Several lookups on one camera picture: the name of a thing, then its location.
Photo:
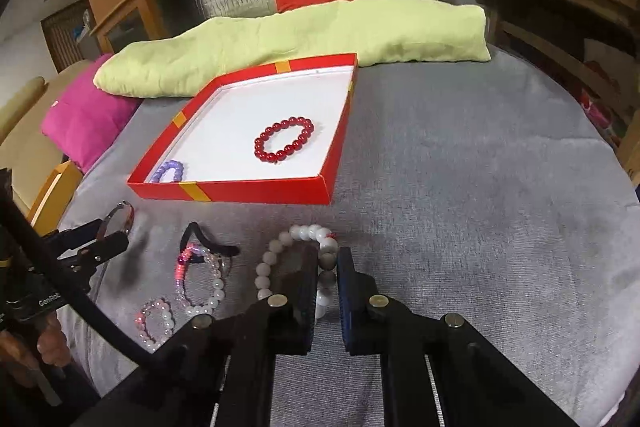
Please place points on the wooden shelf unit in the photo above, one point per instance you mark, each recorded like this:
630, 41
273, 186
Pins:
560, 7

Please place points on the person's left hand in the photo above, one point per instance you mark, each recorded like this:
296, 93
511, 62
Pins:
52, 344

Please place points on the red shallow box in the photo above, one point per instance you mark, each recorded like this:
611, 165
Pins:
235, 192

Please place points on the magenta cushion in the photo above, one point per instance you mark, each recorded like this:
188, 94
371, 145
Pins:
85, 117

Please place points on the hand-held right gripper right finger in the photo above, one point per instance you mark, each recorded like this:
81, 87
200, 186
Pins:
349, 294

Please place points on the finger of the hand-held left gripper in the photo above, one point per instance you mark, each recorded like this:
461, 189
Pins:
80, 229
102, 247

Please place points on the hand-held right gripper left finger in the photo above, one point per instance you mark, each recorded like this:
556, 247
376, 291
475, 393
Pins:
306, 292

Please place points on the light green pillow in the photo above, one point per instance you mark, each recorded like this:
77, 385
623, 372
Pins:
300, 37

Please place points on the grey blanket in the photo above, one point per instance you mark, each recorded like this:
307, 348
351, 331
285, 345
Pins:
450, 207

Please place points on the beige chair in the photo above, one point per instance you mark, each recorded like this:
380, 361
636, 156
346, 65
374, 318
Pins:
25, 147

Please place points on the silver bangle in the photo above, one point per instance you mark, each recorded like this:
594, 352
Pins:
122, 217

